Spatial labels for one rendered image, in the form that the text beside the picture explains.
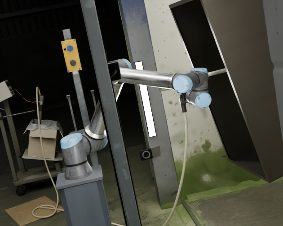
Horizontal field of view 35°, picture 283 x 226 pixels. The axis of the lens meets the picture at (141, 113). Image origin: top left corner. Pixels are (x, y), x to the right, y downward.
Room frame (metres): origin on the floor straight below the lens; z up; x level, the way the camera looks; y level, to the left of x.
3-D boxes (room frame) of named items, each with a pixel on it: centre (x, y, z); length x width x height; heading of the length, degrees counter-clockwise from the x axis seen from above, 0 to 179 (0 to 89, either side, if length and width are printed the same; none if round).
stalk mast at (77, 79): (3.80, 0.48, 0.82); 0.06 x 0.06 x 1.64; 6
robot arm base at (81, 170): (2.91, 0.49, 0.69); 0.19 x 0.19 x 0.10
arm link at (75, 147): (2.91, 0.48, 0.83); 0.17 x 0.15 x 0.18; 140
